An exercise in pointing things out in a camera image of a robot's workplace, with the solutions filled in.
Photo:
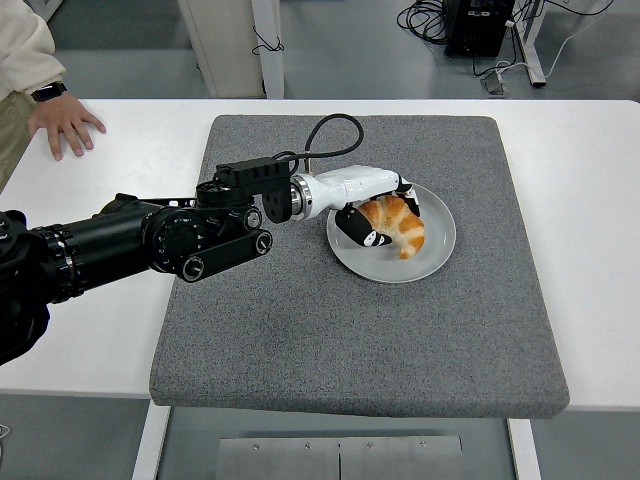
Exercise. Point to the white desk leg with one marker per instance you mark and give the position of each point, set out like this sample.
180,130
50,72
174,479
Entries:
531,45

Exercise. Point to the golden croissant bread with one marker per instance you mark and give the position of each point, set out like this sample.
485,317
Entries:
405,230

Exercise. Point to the person's forearm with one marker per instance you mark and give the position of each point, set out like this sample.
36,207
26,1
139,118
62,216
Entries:
25,45

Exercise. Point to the grey round plate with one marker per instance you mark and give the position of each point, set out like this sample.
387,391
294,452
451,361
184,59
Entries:
430,250

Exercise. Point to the white table leg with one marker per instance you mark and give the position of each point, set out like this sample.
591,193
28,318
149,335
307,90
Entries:
150,445
525,450

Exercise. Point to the grey metal plate with screws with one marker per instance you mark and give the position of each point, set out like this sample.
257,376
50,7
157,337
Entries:
280,460

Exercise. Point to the person's leg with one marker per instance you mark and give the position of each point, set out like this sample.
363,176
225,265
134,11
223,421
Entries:
12,135

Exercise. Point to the white furniture frame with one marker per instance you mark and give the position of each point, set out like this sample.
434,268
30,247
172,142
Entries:
56,5

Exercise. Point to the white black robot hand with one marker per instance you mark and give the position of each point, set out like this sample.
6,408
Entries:
350,185

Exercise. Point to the person's hand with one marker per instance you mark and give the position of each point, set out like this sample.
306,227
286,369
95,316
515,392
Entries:
60,117

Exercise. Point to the black computer box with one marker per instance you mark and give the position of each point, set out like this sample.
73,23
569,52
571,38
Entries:
477,30

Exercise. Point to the white post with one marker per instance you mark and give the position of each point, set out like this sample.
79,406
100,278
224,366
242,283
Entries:
272,75

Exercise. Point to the black wristwatch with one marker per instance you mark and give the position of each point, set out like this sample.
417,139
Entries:
49,92

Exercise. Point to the beige partition panel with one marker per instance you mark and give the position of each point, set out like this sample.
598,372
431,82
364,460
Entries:
225,30

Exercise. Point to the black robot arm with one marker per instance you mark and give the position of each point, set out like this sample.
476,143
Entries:
110,235

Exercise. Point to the grey speckled mat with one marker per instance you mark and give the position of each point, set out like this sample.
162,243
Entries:
350,340

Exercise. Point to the grey floor pedal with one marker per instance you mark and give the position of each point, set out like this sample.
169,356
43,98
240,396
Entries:
496,85

